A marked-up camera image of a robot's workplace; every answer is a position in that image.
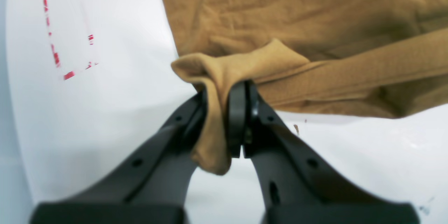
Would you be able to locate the left gripper black image-right left finger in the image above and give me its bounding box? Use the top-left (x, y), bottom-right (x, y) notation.
top-left (29, 91), bottom-right (208, 224)

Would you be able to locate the left gripper black image-right right finger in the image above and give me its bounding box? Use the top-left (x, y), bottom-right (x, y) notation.
top-left (226, 81), bottom-right (420, 224)

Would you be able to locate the brown t-shirt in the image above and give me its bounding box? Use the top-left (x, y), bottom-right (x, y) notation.
top-left (163, 0), bottom-right (448, 175)

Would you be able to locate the red tape rectangle marking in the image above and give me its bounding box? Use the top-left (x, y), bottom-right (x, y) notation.
top-left (43, 0), bottom-right (99, 81)

